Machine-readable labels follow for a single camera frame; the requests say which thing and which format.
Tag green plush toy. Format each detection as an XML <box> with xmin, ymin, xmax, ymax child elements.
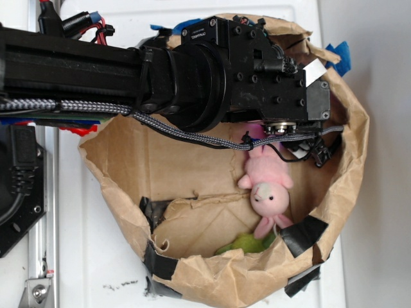
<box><xmin>214</xmin><ymin>232</ymin><xmax>276</xmax><ymax>255</ymax></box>

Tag white plastic lid board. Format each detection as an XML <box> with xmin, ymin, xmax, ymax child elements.
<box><xmin>55</xmin><ymin>1</ymin><xmax>342</xmax><ymax>307</ymax></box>

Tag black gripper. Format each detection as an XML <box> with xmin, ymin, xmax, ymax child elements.
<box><xmin>180</xmin><ymin>15</ymin><xmax>330</xmax><ymax>134</ymax></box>

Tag grey braided cable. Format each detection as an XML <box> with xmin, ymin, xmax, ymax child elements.
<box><xmin>0</xmin><ymin>98</ymin><xmax>344</xmax><ymax>151</ymax></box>

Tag brown paper bag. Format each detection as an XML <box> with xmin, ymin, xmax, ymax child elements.
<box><xmin>78</xmin><ymin>13</ymin><xmax>371</xmax><ymax>306</ymax></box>

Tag aluminium rail with bracket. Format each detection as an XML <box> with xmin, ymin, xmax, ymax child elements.
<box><xmin>17</xmin><ymin>0</ymin><xmax>60</xmax><ymax>308</ymax></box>

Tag pink plush bunny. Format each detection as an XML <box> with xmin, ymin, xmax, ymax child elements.
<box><xmin>238</xmin><ymin>144</ymin><xmax>293</xmax><ymax>239</ymax></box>

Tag red and black wires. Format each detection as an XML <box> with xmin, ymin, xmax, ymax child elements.
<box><xmin>38</xmin><ymin>0</ymin><xmax>116</xmax><ymax>44</ymax></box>

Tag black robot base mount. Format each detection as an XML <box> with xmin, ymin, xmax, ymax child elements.
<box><xmin>1</xmin><ymin>125</ymin><xmax>44</xmax><ymax>257</ymax></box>

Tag blue tape piece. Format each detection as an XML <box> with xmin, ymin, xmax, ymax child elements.
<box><xmin>324</xmin><ymin>39</ymin><xmax>353</xmax><ymax>78</ymax></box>

